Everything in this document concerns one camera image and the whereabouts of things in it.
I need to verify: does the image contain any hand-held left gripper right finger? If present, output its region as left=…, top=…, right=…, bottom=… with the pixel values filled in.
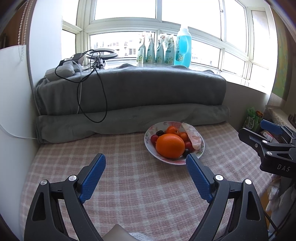
left=186, top=153, right=270, bottom=241

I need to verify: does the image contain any white device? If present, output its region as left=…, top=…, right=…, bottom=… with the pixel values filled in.
left=45, top=64, right=82, bottom=80

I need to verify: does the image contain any thick folded grey blanket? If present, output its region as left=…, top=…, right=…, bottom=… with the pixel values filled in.
left=35, top=64, right=227, bottom=116

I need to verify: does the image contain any dark brown curtain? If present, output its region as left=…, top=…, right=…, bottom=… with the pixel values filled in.
left=0, top=0, right=33, bottom=50

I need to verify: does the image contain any black ring light stand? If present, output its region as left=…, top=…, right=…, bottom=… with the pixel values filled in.
left=91, top=58, right=105, bottom=69

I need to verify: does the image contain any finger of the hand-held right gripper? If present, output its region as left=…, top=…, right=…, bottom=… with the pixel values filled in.
left=238, top=127, right=296, bottom=158
left=260, top=120, right=296, bottom=144

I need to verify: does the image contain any green snack packet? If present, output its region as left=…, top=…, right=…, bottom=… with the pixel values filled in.
left=245, top=107, right=262, bottom=132

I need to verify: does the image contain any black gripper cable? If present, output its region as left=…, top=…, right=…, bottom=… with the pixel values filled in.
left=264, top=210, right=278, bottom=232

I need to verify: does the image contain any white patterned cloth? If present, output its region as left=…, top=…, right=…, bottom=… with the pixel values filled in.
left=266, top=105, right=289, bottom=127

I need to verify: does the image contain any thin folded grey blanket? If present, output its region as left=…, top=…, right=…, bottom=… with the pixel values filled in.
left=36, top=103, right=230, bottom=144

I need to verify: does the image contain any brown top can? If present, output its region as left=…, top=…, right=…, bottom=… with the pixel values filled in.
left=254, top=110, right=264, bottom=126

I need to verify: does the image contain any white beaded cord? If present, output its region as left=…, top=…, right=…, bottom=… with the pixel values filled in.
left=20, top=0, right=32, bottom=61

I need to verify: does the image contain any floral white plate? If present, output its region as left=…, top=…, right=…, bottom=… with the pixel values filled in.
left=144, top=121, right=205, bottom=165

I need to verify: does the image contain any black power adapter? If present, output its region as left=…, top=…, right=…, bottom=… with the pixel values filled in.
left=72, top=53, right=85, bottom=65

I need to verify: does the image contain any pink plaid blanket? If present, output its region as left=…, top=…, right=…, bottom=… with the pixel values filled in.
left=20, top=123, right=275, bottom=241

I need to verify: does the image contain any large orange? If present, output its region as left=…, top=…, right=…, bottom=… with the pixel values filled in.
left=155, top=134, right=186, bottom=159

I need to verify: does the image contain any grey fabric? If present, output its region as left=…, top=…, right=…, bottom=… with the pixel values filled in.
left=103, top=224, right=144, bottom=241

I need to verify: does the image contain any white panel board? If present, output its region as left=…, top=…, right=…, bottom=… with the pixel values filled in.
left=0, top=45, right=40, bottom=232

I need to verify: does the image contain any person's right hand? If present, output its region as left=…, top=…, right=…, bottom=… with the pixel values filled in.
left=266, top=177, right=296, bottom=215

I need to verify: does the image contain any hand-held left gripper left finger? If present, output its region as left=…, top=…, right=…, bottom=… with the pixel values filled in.
left=24, top=153, right=106, bottom=241

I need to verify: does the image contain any yellowish wall poster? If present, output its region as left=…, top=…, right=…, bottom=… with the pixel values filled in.
left=270, top=9, right=296, bottom=100

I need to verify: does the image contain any blue detergent bottle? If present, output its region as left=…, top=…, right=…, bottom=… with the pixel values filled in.
left=174, top=27, right=192, bottom=66

